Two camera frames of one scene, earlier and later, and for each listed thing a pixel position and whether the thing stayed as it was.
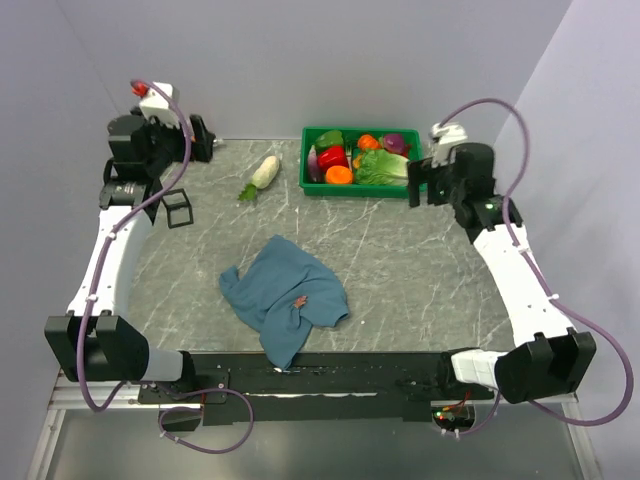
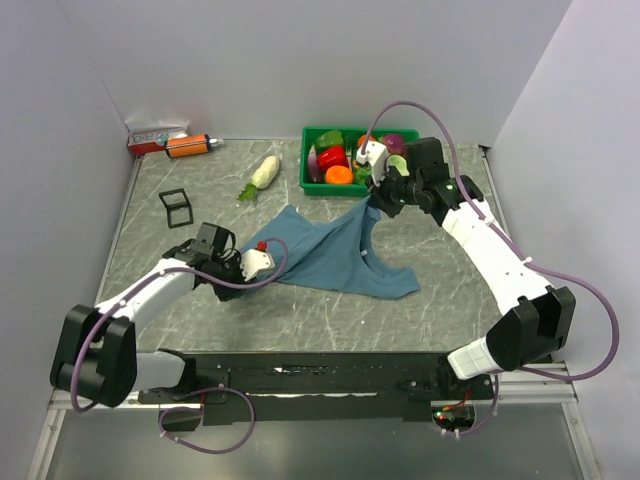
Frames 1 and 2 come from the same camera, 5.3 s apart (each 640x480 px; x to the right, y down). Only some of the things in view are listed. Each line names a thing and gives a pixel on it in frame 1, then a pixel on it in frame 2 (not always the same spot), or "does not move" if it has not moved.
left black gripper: x=203 y=144 → x=227 y=293
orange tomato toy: x=338 y=175 does not move
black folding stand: x=178 y=207 does not move
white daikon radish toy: x=262 y=178 does not move
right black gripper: x=422 y=173 → x=378 y=196
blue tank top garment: x=283 y=292 → x=335 y=251
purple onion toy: x=394 y=143 does not move
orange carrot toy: x=367 y=141 does not move
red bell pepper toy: x=332 y=156 does not move
